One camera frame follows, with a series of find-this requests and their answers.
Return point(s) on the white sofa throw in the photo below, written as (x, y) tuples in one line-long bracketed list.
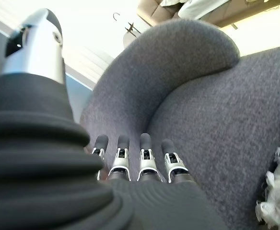
[(195, 9)]

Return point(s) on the grey fabric armchair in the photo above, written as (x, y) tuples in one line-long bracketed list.
[(202, 95)]

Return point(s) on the beige sofa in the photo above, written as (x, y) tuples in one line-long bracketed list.
[(159, 12)]

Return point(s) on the black metal coat stand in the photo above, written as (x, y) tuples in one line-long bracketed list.
[(131, 27)]

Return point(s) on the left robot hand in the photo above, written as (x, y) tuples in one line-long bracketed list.
[(34, 179)]

